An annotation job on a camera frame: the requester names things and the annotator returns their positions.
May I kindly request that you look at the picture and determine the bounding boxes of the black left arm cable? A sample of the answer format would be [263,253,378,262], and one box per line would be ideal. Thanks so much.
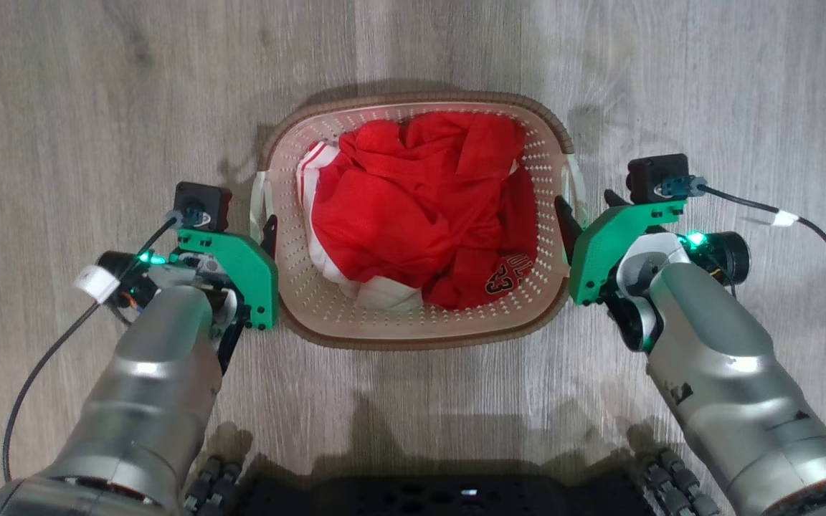
[1,213,186,482]

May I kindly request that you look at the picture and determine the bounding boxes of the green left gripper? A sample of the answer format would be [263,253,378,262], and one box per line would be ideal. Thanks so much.
[148,214,280,331]

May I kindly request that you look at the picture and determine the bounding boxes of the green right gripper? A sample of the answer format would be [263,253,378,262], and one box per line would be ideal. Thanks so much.
[554,188,688,307]

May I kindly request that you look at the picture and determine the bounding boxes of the red and white clothing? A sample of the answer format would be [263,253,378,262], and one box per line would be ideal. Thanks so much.
[297,113,540,312]

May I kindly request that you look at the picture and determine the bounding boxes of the black corrugated cable conduit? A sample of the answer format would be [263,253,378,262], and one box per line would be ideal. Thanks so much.
[184,454,243,516]
[637,448,721,516]

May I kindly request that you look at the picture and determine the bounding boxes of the beige perforated plastic laundry basket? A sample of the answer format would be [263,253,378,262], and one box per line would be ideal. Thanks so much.
[250,91,587,351]

